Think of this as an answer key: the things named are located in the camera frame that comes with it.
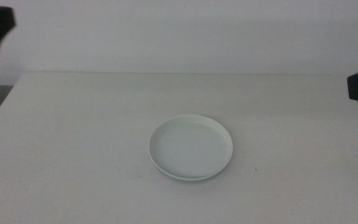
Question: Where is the white shallow bowl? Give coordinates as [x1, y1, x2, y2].
[147, 114, 234, 182]

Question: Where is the pale green shallow bowl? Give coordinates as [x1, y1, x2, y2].
[154, 166, 226, 183]

